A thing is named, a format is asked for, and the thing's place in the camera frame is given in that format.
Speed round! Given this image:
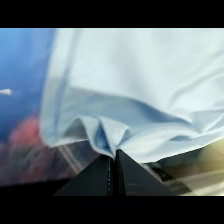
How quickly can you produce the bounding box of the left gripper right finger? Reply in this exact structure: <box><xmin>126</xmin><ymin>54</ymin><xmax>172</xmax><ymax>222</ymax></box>
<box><xmin>114</xmin><ymin>148</ymin><xmax>177</xmax><ymax>197</ymax></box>

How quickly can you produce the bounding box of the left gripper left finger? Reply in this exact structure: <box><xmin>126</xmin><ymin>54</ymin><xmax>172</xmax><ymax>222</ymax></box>
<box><xmin>53</xmin><ymin>154</ymin><xmax>115</xmax><ymax>197</ymax></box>

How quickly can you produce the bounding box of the light blue shirt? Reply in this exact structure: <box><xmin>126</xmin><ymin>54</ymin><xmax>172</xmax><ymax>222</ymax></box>
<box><xmin>39</xmin><ymin>27</ymin><xmax>224</xmax><ymax>165</ymax></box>

